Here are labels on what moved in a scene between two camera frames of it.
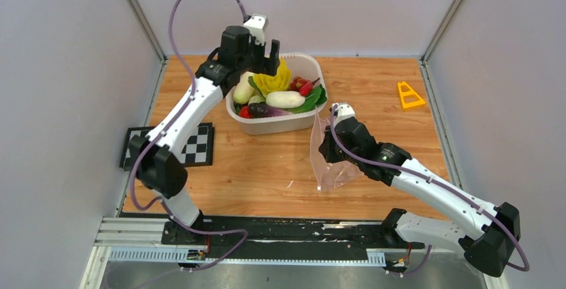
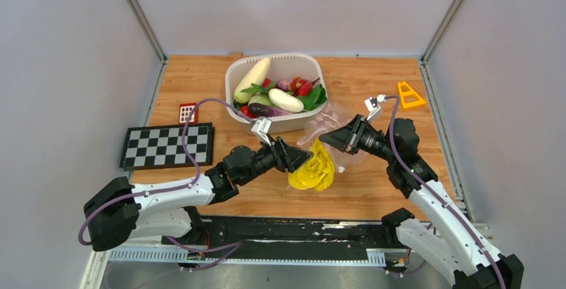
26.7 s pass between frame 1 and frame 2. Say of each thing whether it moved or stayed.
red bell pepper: stayed
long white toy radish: stayed
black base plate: stayed
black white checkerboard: stayed
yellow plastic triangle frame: stayed
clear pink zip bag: moved
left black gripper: moved
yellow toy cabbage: moved
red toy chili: stayed
